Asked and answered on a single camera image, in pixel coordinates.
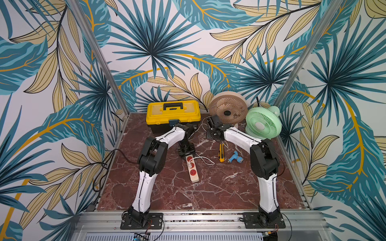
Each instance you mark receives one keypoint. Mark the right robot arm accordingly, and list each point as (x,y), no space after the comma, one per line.
(264,162)

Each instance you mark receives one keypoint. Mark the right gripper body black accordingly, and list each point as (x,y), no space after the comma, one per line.
(215,134)

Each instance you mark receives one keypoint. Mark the blue glue gun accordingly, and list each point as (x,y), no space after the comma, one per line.
(235,157)

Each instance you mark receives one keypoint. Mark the yellow black toolbox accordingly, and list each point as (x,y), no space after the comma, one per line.
(159,113)

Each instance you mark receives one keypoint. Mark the left aluminium corner post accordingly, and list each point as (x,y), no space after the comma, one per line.
(89,35)

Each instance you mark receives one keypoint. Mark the beige power strip red sockets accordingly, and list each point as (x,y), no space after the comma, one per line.
(194,177)

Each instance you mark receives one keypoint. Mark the green desk fan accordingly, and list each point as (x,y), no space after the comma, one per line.
(263,123)

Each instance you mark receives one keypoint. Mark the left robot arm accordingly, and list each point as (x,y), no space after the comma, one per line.
(151,162)

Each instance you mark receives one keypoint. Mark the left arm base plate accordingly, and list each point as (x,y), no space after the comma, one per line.
(152,221)

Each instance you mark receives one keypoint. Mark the yellow black utility knife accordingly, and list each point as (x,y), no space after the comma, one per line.
(221,153)

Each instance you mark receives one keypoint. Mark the beige desk fan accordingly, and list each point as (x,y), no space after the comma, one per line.
(231,107)

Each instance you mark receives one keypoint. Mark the right aluminium corner post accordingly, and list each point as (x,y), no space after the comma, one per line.
(319,32)

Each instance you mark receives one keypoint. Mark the aluminium front rail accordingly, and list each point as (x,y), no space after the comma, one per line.
(204,225)

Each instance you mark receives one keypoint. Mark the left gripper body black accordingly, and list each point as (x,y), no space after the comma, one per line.
(185,148)

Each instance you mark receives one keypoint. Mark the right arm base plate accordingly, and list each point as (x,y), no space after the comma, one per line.
(256,220)

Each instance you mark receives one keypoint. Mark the aluminium corner post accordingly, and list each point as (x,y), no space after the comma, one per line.
(319,32)
(89,35)

